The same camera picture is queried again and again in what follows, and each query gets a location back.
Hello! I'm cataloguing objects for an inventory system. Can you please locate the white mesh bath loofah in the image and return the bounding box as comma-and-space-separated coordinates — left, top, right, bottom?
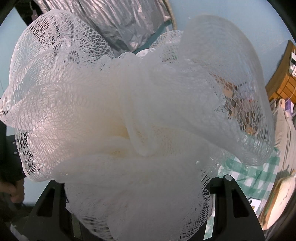
1, 9, 274, 240

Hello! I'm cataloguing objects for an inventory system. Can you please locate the person's left hand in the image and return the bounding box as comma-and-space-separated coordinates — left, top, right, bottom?
1, 179, 25, 203

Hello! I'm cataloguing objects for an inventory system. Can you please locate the green white checkered tablecloth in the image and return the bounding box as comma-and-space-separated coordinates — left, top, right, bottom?
204, 148, 281, 240

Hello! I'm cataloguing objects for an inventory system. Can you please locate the cream plush toy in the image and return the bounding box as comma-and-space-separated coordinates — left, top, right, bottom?
258, 175, 295, 230

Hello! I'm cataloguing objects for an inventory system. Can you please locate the grey bed blanket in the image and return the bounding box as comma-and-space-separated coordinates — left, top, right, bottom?
273, 99, 295, 180

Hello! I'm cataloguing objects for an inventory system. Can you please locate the wooden slatted headboard shelf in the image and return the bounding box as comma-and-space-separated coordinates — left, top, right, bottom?
265, 40, 295, 104

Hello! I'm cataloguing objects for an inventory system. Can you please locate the silver foil cover sheet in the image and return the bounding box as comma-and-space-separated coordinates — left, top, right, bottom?
35, 0, 171, 56

